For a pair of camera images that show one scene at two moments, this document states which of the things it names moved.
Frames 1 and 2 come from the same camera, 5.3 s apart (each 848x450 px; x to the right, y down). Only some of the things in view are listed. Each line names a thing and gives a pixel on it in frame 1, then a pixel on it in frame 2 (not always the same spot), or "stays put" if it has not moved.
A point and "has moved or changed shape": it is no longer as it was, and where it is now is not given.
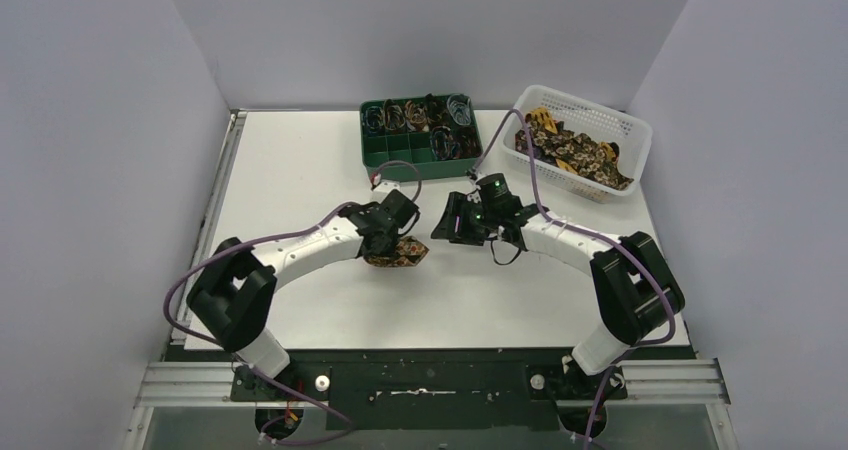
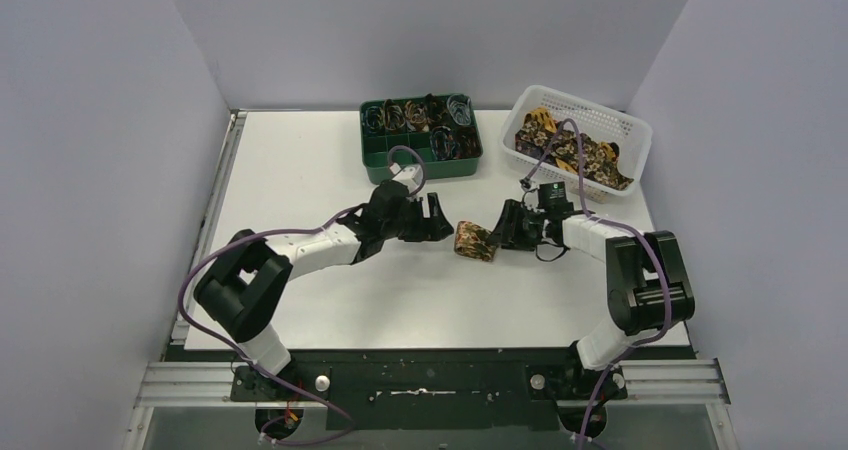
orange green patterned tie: [409, 252] has moved or changed shape
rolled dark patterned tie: [438, 111] stays put
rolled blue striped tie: [373, 119] stays put
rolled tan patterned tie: [417, 116] stays put
